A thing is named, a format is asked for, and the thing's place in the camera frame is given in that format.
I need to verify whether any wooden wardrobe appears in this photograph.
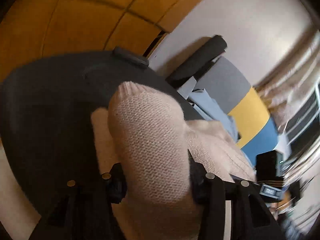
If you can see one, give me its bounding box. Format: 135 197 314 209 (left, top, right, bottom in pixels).
1 0 202 79

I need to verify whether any beige knitted sweater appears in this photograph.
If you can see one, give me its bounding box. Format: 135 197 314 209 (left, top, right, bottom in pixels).
91 82 255 239

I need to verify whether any grey yellow blue headboard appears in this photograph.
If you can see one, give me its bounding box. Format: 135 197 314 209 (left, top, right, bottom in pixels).
194 56 278 165

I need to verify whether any light blue grey garment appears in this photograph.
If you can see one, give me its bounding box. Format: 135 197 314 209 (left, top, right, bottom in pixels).
177 76 253 168

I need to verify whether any black rolled mat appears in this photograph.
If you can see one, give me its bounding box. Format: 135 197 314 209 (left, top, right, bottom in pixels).
166 35 227 88

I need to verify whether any window with white frame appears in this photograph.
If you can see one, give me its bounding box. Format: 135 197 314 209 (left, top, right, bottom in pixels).
285 84 319 166

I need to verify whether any patterned beige curtain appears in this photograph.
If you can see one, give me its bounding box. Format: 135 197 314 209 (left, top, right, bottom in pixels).
257 30 319 133

